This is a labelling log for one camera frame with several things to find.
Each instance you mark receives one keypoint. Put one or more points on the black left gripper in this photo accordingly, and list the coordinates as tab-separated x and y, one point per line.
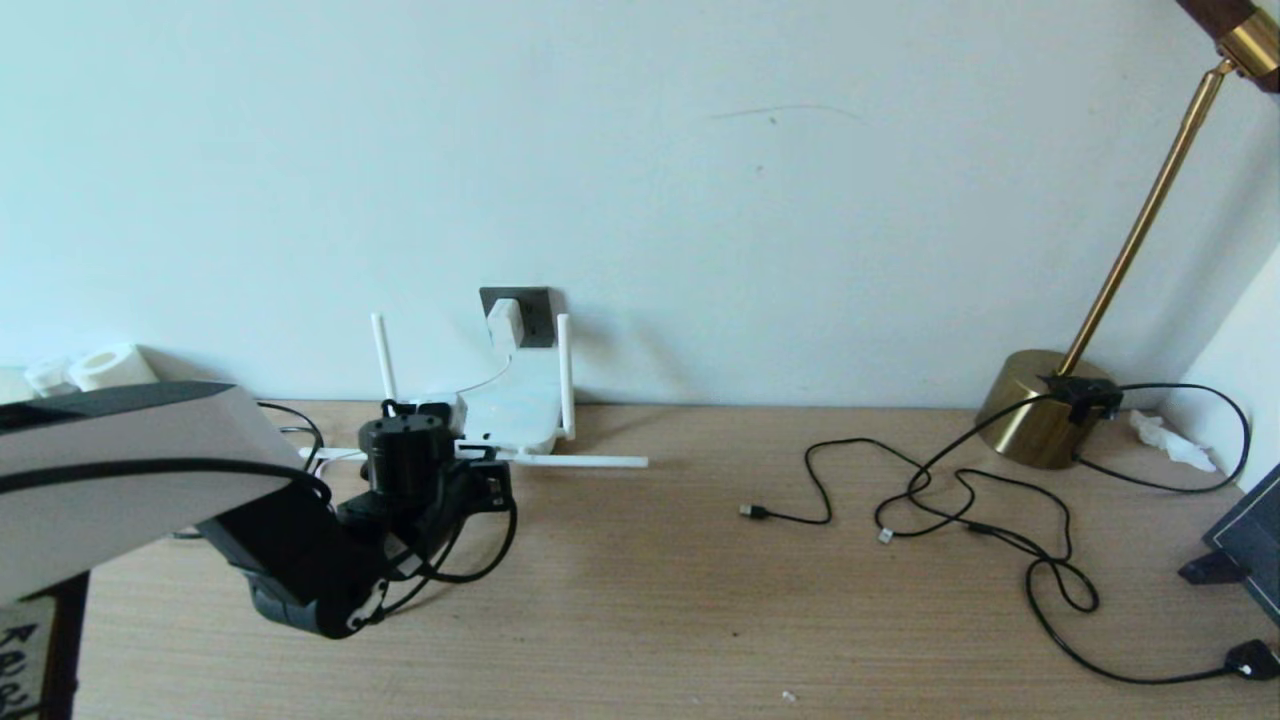
455	520

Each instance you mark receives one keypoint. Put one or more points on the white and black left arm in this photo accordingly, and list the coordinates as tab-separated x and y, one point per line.
120	520

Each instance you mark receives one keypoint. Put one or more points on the white router with antennas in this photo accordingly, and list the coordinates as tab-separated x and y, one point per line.
525	400

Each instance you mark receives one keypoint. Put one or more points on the white paper roll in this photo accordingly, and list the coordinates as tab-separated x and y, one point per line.
115	368

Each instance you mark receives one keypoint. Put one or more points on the clear plastic jar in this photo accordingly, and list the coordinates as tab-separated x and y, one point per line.
50	375

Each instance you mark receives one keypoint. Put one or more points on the brass desk lamp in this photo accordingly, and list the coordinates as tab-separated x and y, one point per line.
1030	410

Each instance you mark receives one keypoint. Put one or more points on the crumpled white tissue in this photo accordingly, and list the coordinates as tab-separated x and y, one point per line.
1168	440

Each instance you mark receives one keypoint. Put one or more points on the black clip stand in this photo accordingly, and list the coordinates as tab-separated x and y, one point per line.
1212	568

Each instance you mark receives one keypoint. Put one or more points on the dark teal printed box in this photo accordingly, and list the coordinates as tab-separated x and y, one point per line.
1255	545

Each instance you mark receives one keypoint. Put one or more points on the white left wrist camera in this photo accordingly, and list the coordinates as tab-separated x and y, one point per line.
445	412

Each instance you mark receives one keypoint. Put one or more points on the grey wall socket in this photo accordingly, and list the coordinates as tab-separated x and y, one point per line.
540	310

